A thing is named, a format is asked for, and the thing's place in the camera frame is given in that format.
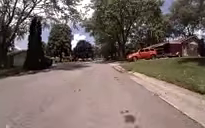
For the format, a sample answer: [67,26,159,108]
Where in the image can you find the dark distant tree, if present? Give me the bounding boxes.
[72,39,95,62]

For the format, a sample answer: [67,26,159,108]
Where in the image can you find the red car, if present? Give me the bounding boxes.
[126,47,158,63]

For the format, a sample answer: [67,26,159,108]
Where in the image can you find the grey asphalt road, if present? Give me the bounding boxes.
[0,61,204,128]

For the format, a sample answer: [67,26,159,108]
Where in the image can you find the large leafy tree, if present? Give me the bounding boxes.
[81,0,173,61]

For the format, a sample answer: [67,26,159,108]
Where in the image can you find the round green tree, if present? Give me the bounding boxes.
[46,23,74,62]

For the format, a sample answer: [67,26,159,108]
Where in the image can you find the tall dark conifer tree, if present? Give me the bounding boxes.
[23,16,54,71]

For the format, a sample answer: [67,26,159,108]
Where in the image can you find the green grass lawn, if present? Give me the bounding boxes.
[121,56,205,98]

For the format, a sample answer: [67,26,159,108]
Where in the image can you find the dark red building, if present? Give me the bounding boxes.
[147,35,201,58]

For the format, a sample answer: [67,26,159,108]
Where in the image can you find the pale low building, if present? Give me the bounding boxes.
[0,49,28,69]

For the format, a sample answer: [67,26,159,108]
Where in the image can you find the pale concrete kerb strip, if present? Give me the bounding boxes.
[109,62,205,128]

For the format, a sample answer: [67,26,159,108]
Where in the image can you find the shaded grass verge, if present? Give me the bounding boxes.
[0,65,28,80]

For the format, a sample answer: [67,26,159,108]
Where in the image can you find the bare-branched tree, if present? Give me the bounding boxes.
[0,0,81,69]

